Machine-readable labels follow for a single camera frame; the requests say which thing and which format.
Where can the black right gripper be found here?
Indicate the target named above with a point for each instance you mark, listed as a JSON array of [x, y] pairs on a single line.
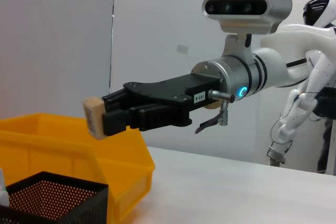
[[170, 90]]

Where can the tan eraser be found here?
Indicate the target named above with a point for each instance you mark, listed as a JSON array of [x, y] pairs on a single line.
[[93, 113]]

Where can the green utility knife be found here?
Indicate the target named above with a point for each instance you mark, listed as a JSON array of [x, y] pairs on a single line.
[[3, 192]]

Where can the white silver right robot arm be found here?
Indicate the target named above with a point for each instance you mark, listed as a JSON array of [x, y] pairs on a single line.
[[270, 69]]

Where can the black mesh pen holder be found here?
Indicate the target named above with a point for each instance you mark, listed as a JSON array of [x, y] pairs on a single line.
[[78, 208]]

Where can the yellow plastic bin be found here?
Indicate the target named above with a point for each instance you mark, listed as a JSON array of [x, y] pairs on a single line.
[[52, 140]]

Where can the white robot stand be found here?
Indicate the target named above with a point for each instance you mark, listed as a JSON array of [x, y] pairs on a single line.
[[326, 103]]

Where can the white black-faced humanoid robot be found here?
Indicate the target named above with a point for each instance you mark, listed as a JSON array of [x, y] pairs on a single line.
[[320, 9]]

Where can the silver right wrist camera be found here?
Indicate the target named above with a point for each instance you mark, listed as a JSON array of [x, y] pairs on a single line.
[[246, 6]]

